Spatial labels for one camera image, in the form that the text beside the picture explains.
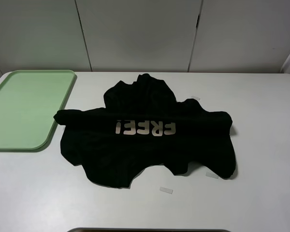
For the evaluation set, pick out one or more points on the black short sleeve shirt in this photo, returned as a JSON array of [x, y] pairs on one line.
[[142, 125]]

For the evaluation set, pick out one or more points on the light green plastic tray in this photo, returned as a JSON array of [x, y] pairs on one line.
[[28, 101]]

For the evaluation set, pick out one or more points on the clear tape piece front centre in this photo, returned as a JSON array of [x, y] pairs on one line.
[[166, 190]]

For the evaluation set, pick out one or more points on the clear tape piece front right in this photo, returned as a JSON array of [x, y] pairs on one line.
[[212, 175]]

